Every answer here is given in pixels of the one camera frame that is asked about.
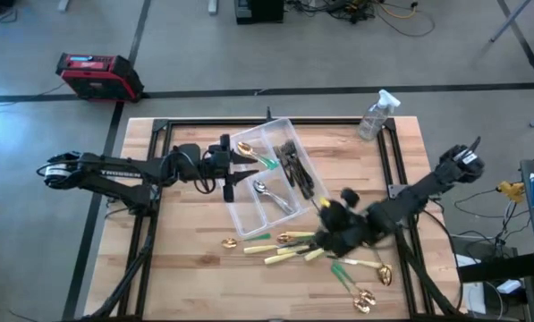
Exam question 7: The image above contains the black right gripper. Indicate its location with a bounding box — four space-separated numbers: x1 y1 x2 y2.
314 190 379 257

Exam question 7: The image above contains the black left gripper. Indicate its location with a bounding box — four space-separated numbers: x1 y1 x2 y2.
203 133 259 203

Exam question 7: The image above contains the silver spoon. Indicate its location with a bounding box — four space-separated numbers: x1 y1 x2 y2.
252 179 297 216

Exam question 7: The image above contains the clear plastic cutlery tray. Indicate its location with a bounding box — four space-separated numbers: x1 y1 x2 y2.
221 116 330 238

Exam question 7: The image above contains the clear spray bottle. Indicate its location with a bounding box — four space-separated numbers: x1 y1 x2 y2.
357 89 402 142

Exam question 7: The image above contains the black computer tower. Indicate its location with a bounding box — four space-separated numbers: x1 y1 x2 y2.
233 0 285 26

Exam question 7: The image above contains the red black tool case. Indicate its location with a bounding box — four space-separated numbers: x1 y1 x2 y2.
55 52 145 103

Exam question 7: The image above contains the yellow tool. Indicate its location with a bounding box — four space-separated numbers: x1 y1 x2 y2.
496 180 527 203

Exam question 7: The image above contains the grey table leg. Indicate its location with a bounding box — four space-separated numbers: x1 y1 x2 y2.
489 0 531 44

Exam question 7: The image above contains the gold spoon cream handle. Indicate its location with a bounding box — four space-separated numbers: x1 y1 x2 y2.
275 230 317 245

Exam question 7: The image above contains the cream handled cutlery piece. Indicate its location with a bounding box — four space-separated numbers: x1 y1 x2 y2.
242 243 280 255
263 252 297 266

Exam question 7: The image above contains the black cable bundle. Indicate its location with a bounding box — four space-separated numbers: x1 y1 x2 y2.
81 214 160 321
395 236 464 318

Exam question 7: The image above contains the tangle of floor cables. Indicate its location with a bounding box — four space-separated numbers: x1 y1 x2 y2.
286 0 437 39

